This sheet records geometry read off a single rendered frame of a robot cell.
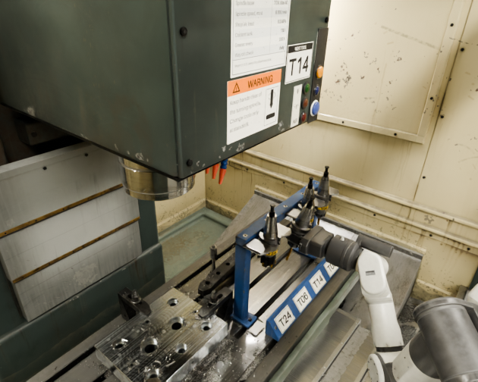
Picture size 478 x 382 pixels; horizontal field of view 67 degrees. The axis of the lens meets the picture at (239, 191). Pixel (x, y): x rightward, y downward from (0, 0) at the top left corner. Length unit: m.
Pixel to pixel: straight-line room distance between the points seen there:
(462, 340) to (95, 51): 0.77
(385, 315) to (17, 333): 1.11
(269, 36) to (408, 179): 1.09
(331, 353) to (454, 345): 0.70
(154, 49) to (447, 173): 1.27
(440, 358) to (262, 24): 0.64
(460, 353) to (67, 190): 1.06
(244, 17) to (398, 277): 1.34
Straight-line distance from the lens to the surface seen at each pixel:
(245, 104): 0.64
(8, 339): 1.43
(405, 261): 1.75
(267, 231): 1.04
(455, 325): 0.78
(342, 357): 1.44
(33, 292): 1.34
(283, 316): 1.22
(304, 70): 0.79
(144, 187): 0.75
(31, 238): 1.24
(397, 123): 1.56
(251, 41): 0.63
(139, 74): 0.56
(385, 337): 1.05
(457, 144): 1.54
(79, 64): 0.70
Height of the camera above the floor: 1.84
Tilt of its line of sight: 29 degrees down
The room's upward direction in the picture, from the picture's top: 2 degrees clockwise
